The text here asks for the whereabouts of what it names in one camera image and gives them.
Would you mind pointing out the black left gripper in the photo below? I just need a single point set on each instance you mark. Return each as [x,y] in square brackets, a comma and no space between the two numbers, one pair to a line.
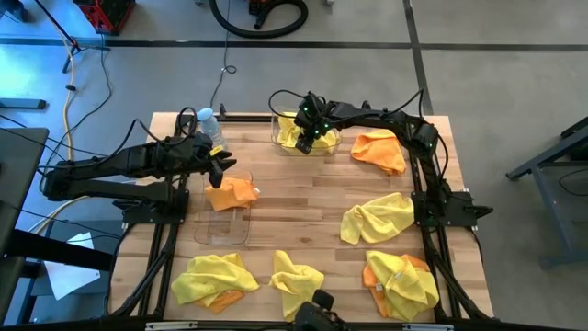
[209,149]

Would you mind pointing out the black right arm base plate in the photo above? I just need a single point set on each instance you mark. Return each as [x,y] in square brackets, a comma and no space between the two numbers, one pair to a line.
[464,209]

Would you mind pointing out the black desk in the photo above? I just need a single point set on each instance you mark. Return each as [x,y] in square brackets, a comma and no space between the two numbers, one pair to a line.
[18,161]

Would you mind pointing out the red black tool box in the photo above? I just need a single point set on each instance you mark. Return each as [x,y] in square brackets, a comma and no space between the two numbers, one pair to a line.
[105,16]

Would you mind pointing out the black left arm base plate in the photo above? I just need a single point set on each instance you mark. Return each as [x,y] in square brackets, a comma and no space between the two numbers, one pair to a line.
[138,216]

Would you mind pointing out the black support beam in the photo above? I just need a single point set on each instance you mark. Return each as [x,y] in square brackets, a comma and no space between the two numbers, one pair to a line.
[55,250]

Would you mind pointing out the silver metal bracket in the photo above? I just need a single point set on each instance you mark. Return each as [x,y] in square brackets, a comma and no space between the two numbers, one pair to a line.
[427,327]
[170,326]

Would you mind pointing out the black handheld device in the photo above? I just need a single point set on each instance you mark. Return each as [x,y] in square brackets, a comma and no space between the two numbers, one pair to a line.
[317,317]

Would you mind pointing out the black tripod stand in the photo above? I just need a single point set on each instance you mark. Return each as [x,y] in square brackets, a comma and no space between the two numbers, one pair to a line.
[75,46]

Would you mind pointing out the grey metal bar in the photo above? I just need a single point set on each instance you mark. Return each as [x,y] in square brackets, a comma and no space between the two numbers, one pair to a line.
[23,104]

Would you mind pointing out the white paper sheet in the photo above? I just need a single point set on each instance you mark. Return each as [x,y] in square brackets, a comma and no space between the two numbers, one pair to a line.
[69,276]

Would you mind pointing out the orange black vacuum cleaner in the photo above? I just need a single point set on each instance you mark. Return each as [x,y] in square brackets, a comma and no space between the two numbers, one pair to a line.
[264,9]

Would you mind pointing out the dark grey metal cart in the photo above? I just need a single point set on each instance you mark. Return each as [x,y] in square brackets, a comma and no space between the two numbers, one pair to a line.
[558,207]

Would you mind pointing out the clear plastic basket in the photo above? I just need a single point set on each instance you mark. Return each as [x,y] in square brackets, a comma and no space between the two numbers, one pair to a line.
[229,230]
[275,138]

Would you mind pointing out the blue spray bottle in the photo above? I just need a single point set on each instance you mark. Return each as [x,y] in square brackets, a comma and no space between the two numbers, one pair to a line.
[211,126]

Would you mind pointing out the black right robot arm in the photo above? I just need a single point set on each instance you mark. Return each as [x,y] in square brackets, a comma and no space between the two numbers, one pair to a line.
[376,120]

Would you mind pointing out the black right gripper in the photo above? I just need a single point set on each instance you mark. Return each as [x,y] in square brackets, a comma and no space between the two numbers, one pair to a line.
[314,115]

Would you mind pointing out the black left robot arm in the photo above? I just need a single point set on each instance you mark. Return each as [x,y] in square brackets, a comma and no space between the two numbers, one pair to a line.
[115,163]

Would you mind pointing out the yellow microfiber towel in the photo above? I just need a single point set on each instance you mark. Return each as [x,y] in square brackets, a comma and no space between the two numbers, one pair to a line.
[404,285]
[376,218]
[211,276]
[327,142]
[287,133]
[294,280]

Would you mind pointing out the black aluminium table frame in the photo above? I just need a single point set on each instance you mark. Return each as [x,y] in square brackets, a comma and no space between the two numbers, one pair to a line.
[248,118]

